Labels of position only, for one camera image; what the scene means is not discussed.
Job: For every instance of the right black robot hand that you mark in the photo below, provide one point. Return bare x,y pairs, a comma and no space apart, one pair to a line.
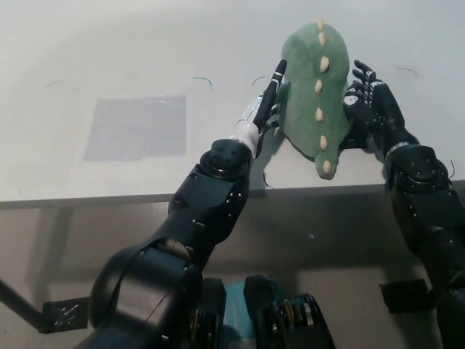
378,112

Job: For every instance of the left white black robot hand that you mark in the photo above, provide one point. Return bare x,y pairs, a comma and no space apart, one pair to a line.
267,103

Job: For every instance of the green plush dinosaur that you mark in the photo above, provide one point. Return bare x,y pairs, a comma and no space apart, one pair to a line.
309,94

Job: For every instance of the grey tape square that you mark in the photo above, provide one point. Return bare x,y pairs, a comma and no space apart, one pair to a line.
136,127

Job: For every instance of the black floor tape patch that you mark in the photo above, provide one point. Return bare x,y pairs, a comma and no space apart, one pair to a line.
403,296
65,314

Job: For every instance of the black table leg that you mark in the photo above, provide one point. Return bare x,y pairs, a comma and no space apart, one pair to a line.
20,303

